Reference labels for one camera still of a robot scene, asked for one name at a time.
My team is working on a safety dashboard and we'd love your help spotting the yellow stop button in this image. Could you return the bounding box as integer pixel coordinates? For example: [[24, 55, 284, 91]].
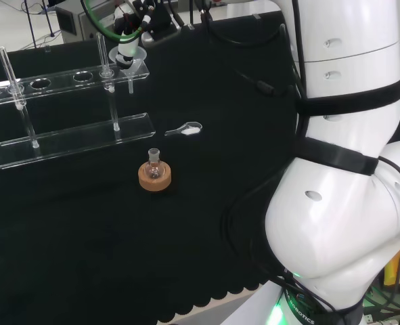
[[383, 243, 400, 293]]

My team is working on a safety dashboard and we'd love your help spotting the grey equipment box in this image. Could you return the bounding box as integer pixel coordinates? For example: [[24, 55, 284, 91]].
[[54, 0, 119, 44]]

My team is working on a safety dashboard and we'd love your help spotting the clear plastic funnel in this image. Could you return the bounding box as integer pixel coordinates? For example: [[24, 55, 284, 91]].
[[108, 46, 148, 95]]

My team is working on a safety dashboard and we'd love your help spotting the glass weighing funnel with powder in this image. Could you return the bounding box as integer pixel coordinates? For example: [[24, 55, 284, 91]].
[[164, 121, 204, 137]]

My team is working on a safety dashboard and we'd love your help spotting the black tripod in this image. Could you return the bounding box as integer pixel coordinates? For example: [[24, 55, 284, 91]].
[[24, 0, 57, 49]]

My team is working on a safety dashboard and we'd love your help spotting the cork ring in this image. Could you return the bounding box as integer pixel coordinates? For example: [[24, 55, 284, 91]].
[[137, 161, 173, 194]]

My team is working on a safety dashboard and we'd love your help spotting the clear acrylic funnel stand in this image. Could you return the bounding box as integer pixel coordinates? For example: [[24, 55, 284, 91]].
[[0, 31, 156, 170]]

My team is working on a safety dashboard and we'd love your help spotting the black bench cloth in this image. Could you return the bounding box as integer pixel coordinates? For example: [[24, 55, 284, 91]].
[[0, 15, 309, 325]]

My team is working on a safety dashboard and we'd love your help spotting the black cable with ferrite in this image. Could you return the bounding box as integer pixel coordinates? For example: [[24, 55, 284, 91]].
[[235, 69, 299, 100]]

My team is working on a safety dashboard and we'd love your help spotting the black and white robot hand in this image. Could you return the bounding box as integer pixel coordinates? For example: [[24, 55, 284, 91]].
[[113, 0, 183, 69]]

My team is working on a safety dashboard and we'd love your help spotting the small round-bottom glass flask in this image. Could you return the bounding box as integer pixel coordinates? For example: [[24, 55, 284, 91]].
[[144, 148, 164, 180]]

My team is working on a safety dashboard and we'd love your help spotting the green cable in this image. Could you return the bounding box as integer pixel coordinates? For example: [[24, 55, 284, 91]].
[[81, 0, 147, 43]]

